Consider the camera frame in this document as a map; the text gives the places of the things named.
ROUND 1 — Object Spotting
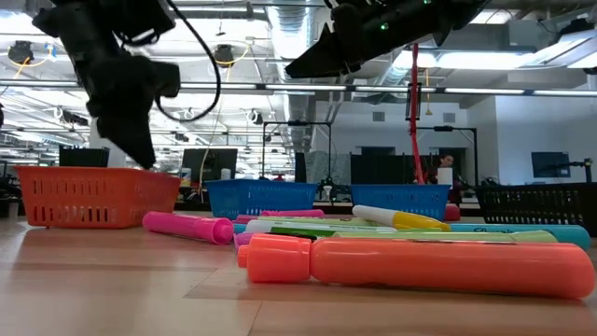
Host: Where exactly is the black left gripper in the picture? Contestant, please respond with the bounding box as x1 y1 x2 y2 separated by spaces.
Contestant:
74 44 162 170

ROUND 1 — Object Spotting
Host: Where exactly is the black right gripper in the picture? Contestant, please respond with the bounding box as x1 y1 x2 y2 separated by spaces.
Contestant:
285 0 467 79

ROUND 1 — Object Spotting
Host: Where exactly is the orange plastic basket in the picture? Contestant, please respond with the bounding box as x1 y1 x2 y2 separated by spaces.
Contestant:
16 166 182 230

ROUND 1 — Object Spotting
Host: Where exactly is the pink highlighter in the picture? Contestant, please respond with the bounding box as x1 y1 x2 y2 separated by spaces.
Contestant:
142 210 235 245
235 208 326 224

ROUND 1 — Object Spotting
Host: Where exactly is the light green highlighter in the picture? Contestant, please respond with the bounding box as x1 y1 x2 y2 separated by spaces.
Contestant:
333 229 560 245
257 215 391 228

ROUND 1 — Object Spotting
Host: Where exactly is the white marker green cap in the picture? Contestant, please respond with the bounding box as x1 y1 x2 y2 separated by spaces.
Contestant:
243 218 398 236

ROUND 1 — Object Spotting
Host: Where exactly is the white marker yellow-orange cap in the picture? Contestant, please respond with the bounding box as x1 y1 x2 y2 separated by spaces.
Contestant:
352 203 452 233

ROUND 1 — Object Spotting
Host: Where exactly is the orange Sharpie highlighter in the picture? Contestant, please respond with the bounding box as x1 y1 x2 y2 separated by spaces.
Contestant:
236 232 597 301

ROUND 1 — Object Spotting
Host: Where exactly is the light blue highlighter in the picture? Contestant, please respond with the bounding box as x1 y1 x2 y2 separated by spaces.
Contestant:
448 222 591 251

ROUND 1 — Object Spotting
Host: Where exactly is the black computer monitor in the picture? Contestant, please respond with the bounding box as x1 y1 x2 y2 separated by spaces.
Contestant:
180 147 239 184

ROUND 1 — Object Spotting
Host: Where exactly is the black ceiling device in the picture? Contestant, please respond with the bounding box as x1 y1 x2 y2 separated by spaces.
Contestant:
7 40 35 65
213 44 235 70

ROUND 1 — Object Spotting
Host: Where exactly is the dark upright panel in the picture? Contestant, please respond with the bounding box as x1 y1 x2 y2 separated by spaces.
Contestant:
294 151 309 184

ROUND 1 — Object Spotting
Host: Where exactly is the black partition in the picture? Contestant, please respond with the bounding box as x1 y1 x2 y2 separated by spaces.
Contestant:
350 153 421 186

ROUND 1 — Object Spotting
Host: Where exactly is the blue plastic basket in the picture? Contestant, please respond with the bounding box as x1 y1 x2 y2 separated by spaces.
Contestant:
204 179 320 220
349 183 451 221

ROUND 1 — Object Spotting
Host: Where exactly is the person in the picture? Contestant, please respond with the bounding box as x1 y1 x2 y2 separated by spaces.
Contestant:
424 153 464 188

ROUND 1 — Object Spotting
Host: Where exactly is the ceiling light panel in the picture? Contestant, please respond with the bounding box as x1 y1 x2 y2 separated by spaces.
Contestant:
391 27 597 71

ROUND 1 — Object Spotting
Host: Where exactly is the black plastic basket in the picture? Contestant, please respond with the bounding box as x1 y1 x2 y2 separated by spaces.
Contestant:
474 181 597 226

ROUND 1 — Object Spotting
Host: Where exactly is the silver ceiling duct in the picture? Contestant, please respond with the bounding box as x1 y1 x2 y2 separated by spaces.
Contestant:
265 0 323 123

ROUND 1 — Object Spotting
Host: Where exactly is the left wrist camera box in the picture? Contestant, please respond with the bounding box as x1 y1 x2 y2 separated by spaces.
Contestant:
147 61 182 101

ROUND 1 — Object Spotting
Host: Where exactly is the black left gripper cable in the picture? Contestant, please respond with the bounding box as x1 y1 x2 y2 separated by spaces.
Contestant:
153 0 223 124

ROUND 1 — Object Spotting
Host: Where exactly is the wall monitor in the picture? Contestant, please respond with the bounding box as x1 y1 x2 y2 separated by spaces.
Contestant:
531 151 572 179

